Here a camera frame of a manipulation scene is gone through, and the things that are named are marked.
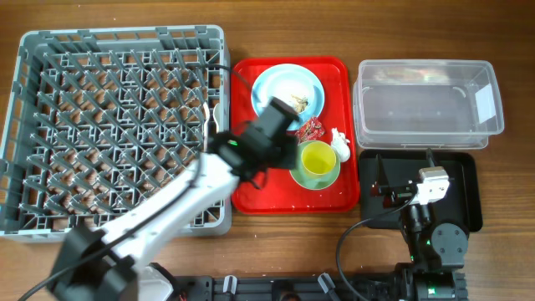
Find red snack wrapper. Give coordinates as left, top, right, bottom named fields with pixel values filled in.
left=295, top=116, right=325, bottom=143

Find rice food scraps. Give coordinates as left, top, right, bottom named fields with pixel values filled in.
left=289, top=94, right=308, bottom=114

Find yellow plastic cup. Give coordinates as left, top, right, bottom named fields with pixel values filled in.
left=299, top=140, right=337, bottom=179

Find white tissue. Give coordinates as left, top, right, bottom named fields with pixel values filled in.
left=330, top=128, right=351, bottom=162

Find white plastic spoon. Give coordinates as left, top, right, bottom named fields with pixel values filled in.
left=213, top=104, right=221, bottom=132

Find light blue bowl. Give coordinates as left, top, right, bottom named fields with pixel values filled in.
left=267, top=72, right=315, bottom=113

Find white plastic fork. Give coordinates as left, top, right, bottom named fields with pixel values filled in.
left=202, top=101, right=211, bottom=151

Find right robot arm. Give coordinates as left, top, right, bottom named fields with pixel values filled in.
left=370, top=150, right=469, bottom=300

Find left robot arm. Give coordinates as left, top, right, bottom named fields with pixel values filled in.
left=45, top=98, right=298, bottom=300

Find black waste tray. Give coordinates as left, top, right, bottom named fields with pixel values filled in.
left=359, top=150, right=483, bottom=232

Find grey plastic dishwasher rack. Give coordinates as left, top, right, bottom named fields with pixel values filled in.
left=1, top=25, right=231, bottom=242

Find red plastic tray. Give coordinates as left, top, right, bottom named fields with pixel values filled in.
left=232, top=56, right=359, bottom=214

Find green saucer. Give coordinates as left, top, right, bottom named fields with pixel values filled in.
left=290, top=143, right=341, bottom=191

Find light blue plate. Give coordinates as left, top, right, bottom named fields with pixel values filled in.
left=251, top=64, right=325, bottom=131

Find clear plastic bin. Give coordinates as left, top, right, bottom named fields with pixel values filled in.
left=353, top=59, right=505, bottom=150

